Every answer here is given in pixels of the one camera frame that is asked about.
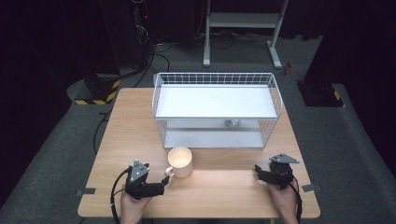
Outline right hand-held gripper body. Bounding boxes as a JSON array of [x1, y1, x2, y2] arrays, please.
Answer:
[[268, 152, 301, 190]]

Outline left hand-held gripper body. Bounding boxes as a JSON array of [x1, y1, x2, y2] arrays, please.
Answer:
[[124, 160, 151, 201]]

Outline cream ceramic mug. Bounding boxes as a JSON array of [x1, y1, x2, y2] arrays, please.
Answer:
[[163, 146, 194, 179]]

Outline white wire shelf rack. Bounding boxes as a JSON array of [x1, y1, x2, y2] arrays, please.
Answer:
[[151, 72, 284, 150]]

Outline black base with yellow stripes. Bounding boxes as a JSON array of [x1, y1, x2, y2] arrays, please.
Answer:
[[74, 73, 121, 106], [296, 80, 346, 108]]

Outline black equipment tower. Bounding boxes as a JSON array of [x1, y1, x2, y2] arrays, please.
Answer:
[[129, 0, 157, 70]]

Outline white metal stand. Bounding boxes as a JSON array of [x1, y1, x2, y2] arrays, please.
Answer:
[[203, 0, 290, 70]]

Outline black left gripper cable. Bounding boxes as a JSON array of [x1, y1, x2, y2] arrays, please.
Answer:
[[109, 166, 134, 224]]

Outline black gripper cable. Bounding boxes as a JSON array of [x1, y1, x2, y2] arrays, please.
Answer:
[[109, 166, 134, 224], [290, 176, 304, 224]]

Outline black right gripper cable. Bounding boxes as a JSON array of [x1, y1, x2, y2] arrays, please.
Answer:
[[290, 176, 304, 224]]

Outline thin black floor cable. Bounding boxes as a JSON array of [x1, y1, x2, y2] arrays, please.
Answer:
[[92, 111, 112, 155]]

